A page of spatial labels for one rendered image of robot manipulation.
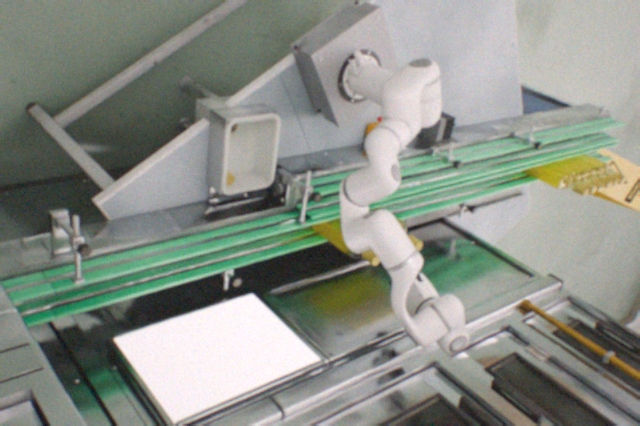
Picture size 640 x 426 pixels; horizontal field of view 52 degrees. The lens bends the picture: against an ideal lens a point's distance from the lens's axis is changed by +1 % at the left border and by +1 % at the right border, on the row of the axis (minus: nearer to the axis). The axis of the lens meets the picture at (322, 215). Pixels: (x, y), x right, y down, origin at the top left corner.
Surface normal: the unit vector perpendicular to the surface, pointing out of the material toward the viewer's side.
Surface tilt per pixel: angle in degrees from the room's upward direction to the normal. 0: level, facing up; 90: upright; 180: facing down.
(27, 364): 90
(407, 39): 0
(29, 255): 90
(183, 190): 0
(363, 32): 4
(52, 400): 90
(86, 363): 90
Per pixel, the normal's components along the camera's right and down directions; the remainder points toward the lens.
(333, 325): 0.15, -0.88
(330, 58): 0.57, 0.43
